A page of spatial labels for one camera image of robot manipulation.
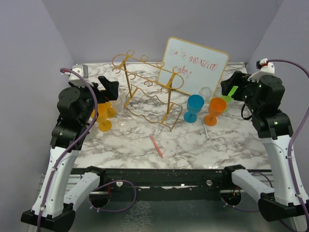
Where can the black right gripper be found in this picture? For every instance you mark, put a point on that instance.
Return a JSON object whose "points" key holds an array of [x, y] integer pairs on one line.
{"points": [[238, 78]]}

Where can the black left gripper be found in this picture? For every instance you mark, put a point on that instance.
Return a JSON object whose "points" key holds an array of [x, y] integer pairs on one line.
{"points": [[111, 93]]}

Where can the yellow plastic wine glass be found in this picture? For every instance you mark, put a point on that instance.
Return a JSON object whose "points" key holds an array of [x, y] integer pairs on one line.
{"points": [[105, 104], [104, 124]]}

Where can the blue plastic wine glass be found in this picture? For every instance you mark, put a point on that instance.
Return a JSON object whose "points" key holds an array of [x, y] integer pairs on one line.
{"points": [[194, 105]]}

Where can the green plastic wine glass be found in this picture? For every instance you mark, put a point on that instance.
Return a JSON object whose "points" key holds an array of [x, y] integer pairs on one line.
{"points": [[227, 99]]}

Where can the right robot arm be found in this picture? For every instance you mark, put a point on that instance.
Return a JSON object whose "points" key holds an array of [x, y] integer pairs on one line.
{"points": [[287, 198]]}

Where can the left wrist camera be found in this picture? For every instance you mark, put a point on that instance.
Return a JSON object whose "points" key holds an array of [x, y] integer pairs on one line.
{"points": [[82, 70]]}

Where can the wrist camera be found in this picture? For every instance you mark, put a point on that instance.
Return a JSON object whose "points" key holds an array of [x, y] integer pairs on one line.
{"points": [[264, 68], [82, 70]]}

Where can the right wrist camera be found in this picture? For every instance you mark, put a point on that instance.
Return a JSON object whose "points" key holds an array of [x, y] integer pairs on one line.
{"points": [[264, 68]]}

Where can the orange plastic wine glass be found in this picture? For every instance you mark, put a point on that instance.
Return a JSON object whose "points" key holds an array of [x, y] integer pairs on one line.
{"points": [[216, 107]]}

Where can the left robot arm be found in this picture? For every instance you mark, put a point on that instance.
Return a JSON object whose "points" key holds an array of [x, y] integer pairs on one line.
{"points": [[55, 209]]}

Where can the red marker pen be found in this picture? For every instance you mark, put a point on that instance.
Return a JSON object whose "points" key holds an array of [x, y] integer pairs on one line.
{"points": [[156, 146]]}

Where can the black metal base frame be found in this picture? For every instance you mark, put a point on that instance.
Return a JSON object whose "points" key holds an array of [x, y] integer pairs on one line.
{"points": [[164, 185]]}

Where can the gold wire wine glass rack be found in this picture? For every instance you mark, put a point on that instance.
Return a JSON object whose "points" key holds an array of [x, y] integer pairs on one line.
{"points": [[150, 81]]}

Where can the white green marker pen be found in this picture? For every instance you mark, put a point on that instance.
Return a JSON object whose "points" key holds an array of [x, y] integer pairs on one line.
{"points": [[205, 129]]}

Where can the clear tall wine glass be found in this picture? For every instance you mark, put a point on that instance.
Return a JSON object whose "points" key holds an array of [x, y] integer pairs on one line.
{"points": [[118, 106]]}

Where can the yellow framed whiteboard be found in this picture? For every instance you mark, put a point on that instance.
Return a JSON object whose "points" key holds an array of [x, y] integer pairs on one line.
{"points": [[197, 66]]}

